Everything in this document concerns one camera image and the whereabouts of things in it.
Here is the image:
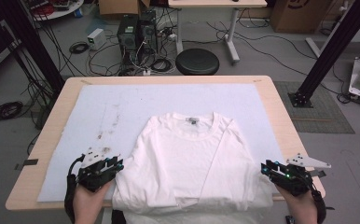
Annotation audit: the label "black computer tower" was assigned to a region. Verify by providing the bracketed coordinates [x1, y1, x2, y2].
[138, 10, 159, 56]
[117, 14, 140, 65]

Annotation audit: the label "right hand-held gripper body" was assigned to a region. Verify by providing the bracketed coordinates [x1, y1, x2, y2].
[269, 152, 332, 197]

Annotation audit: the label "small white power supply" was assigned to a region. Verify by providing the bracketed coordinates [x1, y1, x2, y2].
[87, 27, 107, 51]

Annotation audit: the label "coiled black cable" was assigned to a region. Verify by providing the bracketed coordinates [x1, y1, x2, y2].
[149, 58, 173, 74]
[68, 41, 90, 55]
[0, 100, 24, 122]

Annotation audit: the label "grey floor mat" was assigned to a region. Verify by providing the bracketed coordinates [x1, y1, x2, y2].
[274, 80, 356, 135]

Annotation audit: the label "wooden desk with white legs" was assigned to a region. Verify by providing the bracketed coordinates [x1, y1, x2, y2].
[167, 0, 268, 66]

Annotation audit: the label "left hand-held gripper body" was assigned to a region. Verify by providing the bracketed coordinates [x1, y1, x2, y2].
[76, 147, 118, 193]

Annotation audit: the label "round white table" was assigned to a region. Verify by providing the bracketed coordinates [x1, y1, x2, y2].
[22, 0, 85, 22]

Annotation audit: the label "white long-sleeved shirt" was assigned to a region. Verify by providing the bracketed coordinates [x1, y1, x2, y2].
[111, 111, 276, 224]

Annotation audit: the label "pale blue table mat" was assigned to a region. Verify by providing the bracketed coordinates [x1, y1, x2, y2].
[36, 82, 290, 203]

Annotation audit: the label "black aluminium frame post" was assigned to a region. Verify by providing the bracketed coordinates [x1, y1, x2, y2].
[0, 0, 66, 95]
[287, 0, 360, 108]

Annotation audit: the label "brown cardboard box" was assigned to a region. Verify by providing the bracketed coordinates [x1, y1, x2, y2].
[98, 0, 151, 17]

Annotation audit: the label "black round stool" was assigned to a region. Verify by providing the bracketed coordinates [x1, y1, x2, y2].
[174, 48, 220, 77]

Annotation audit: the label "large printed cardboard box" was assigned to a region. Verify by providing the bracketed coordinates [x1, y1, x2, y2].
[270, 0, 333, 35]

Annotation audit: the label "person's right hand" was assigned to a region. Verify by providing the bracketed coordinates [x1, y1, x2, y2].
[275, 185, 319, 220]

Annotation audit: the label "person's left hand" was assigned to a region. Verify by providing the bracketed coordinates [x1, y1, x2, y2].
[72, 181, 114, 219]

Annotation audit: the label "person's dark trousers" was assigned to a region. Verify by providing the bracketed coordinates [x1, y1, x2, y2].
[111, 209, 127, 224]

